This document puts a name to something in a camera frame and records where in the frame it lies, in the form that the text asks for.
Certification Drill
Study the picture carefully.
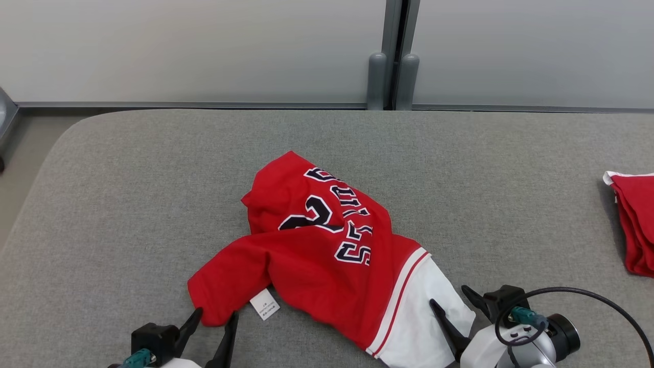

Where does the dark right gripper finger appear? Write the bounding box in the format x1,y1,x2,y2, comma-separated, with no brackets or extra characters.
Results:
461,285,495,324
429,299,472,359

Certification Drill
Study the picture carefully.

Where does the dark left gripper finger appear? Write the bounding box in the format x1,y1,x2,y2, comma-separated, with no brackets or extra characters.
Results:
174,307,204,356
204,312,240,368

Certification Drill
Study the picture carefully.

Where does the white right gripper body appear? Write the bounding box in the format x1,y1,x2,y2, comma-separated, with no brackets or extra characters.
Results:
460,324,543,368

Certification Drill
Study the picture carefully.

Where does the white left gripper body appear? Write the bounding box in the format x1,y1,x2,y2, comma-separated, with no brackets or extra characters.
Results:
148,358,204,368

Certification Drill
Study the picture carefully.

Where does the red white basketball jersey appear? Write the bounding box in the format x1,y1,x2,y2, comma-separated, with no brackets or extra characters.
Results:
188,151,477,368

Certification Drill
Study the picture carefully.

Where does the red basketball shorts white hem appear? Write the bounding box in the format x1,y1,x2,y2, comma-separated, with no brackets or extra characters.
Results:
603,171,654,279

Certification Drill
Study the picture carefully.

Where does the teal left camera connector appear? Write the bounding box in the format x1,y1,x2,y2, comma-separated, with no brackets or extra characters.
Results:
120,349,156,368

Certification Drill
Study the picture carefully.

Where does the teal camera connector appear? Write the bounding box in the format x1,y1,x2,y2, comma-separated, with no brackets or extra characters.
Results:
508,306,550,332
120,349,156,368

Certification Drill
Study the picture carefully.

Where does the teal right camera connector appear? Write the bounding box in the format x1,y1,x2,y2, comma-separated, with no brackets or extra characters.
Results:
508,306,550,332

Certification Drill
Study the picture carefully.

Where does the thick black right camera cable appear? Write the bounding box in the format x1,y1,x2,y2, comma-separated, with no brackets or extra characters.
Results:
493,286,654,368

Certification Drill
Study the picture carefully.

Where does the grey partition base rail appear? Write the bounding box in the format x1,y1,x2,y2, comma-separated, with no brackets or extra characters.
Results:
15,101,368,110
411,104,654,114

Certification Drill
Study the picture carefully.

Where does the grey rounded post bumper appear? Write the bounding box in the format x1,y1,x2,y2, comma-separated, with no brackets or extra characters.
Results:
367,52,387,110
398,53,420,111

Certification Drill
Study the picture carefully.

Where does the grey partition frame post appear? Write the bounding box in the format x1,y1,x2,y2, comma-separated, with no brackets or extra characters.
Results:
382,0,422,110

